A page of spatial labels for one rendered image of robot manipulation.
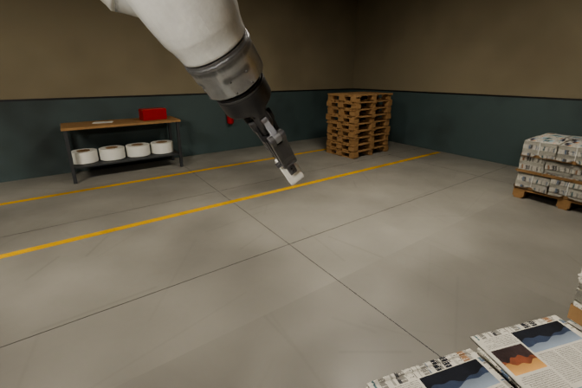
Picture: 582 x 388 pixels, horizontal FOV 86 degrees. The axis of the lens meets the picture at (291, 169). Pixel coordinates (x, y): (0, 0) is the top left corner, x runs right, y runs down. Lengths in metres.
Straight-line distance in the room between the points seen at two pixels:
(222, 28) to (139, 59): 6.44
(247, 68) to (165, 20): 0.10
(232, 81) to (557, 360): 0.91
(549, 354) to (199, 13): 0.98
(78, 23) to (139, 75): 1.17
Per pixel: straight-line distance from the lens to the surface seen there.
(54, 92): 6.70
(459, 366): 0.90
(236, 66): 0.40
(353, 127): 6.55
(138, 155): 6.26
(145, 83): 6.81
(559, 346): 1.06
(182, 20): 0.37
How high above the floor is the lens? 1.68
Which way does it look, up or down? 17 degrees down
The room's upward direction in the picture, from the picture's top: straight up
